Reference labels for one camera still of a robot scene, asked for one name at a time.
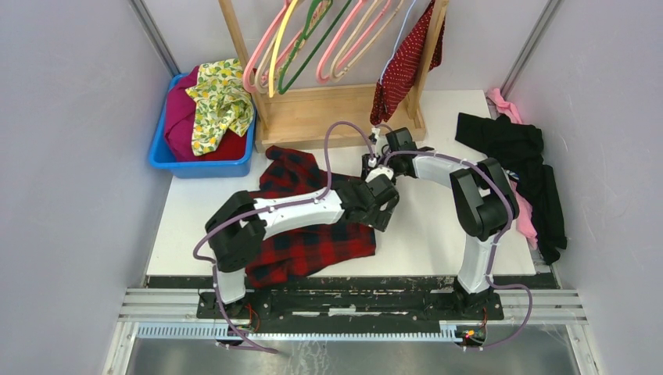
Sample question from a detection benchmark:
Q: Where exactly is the light blue wire hanger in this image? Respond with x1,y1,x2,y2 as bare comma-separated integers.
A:
378,0,418,84

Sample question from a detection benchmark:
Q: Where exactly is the blue plastic bin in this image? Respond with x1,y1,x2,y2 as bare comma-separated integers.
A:
148,99,258,179

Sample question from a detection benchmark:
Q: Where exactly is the red polka dot skirt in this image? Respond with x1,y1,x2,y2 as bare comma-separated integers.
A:
370,1,435,126

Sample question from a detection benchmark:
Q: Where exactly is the pink hanger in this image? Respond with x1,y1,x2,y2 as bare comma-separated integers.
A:
315,1,403,84
242,1,292,95

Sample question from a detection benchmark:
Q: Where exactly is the wooden hanger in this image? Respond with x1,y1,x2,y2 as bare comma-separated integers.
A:
328,1,404,82

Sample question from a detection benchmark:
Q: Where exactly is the magenta garment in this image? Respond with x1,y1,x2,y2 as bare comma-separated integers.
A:
163,66,199,163

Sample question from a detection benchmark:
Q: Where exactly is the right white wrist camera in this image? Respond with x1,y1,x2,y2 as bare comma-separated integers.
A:
369,127,389,155

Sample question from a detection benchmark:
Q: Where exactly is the red black plaid garment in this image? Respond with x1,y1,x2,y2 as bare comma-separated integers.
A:
245,146,377,288

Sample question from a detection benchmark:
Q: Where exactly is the wooden hanger rack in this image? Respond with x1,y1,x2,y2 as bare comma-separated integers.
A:
220,1,448,152

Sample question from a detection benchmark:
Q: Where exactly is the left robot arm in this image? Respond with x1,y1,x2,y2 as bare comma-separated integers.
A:
203,175,400,318

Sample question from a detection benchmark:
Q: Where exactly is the pink garment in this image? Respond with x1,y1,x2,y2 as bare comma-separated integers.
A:
486,88,538,250

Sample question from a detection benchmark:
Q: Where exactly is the pink hanger left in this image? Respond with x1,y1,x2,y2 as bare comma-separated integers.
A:
242,1,292,95

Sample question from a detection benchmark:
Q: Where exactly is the pink hanger right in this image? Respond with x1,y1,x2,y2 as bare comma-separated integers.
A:
315,1,403,84

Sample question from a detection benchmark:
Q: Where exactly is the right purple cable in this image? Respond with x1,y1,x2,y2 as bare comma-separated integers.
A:
372,123,535,351

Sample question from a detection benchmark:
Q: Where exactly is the white cable duct strip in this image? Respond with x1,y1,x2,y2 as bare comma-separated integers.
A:
136,322,462,344

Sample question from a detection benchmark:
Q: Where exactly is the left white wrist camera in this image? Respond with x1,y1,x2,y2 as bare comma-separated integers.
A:
361,155,395,183

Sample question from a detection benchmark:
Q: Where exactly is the lemon print garment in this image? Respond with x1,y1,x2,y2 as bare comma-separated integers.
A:
185,59,255,156

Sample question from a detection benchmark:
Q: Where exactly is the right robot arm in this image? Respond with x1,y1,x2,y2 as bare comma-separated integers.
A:
383,128,519,319

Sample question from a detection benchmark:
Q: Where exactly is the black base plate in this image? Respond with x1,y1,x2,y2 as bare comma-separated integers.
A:
145,274,575,335

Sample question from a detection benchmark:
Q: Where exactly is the yellow hanger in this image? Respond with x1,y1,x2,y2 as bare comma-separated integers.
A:
267,0,299,98

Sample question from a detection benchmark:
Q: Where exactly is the green hanger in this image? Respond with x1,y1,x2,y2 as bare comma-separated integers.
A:
277,0,353,96

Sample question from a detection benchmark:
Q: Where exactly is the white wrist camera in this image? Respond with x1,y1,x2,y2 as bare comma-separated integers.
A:
361,155,395,183
369,127,389,155

